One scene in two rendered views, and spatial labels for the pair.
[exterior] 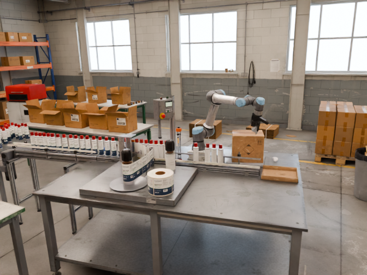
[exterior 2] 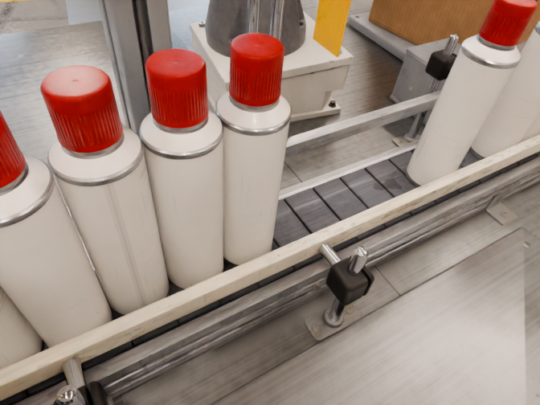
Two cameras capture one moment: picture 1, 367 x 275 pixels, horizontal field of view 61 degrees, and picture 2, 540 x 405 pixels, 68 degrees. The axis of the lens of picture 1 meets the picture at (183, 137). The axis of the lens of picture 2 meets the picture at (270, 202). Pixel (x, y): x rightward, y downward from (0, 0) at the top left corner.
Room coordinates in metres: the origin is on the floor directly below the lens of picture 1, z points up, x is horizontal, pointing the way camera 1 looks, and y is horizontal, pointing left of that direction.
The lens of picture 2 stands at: (2.73, 0.29, 1.20)
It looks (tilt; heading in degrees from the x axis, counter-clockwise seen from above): 47 degrees down; 307
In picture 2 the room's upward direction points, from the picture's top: 7 degrees clockwise
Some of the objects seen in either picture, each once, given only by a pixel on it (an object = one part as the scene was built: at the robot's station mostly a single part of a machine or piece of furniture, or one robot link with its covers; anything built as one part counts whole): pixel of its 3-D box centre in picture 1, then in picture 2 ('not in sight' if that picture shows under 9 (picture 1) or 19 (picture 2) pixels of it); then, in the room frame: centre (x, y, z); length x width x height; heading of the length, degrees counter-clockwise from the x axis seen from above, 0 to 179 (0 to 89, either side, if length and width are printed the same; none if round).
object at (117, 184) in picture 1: (129, 183); not in sight; (2.36, 0.45, 0.89); 0.31 x 0.31 x 0.01
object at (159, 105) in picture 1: (163, 108); not in sight; (2.99, 0.19, 1.38); 0.17 x 0.10 x 0.19; 128
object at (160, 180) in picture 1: (160, 181); not in sight; (2.22, 0.18, 0.95); 0.20 x 0.20 x 0.14
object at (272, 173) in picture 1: (279, 173); not in sight; (2.58, -0.84, 0.85); 0.30 x 0.26 x 0.04; 73
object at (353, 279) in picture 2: not in sight; (346, 288); (2.78, 0.09, 0.89); 0.03 x 0.03 x 0.12; 73
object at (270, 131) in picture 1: (262, 130); not in sight; (6.94, -1.81, 0.11); 0.65 x 0.54 x 0.22; 61
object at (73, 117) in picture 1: (77, 114); not in sight; (4.93, 1.69, 0.97); 0.45 x 0.38 x 0.37; 157
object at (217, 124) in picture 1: (205, 128); not in sight; (7.02, -0.52, 0.16); 0.65 x 0.54 x 0.32; 68
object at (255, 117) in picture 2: not in sight; (250, 169); (2.88, 0.12, 0.98); 0.05 x 0.05 x 0.20
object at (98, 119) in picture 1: (102, 115); not in sight; (4.80, 1.25, 0.96); 0.53 x 0.45 x 0.37; 155
